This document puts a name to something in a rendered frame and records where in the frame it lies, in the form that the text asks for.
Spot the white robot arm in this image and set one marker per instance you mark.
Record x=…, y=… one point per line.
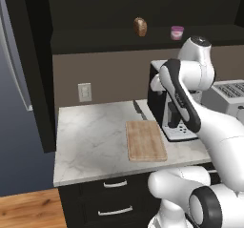
x=222, y=149

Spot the wooden cutting board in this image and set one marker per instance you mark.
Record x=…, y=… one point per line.
x=145, y=141

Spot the pink jam jar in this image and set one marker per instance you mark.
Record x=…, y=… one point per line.
x=177, y=33

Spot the dark open cabinet door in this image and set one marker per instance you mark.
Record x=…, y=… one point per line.
x=35, y=79

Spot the black and white coffee machine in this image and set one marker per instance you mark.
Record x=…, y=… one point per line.
x=157, y=107

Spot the dark small drawer front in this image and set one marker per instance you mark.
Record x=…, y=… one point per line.
x=92, y=190

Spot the silver toaster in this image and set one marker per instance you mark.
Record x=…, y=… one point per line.
x=227, y=96

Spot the grey fridge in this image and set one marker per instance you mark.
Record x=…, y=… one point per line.
x=19, y=155

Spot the dark large drawer front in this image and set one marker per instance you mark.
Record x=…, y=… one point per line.
x=92, y=217

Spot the white wall outlet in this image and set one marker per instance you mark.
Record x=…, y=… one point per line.
x=85, y=92

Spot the dark wall cabinet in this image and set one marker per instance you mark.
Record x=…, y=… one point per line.
x=105, y=18

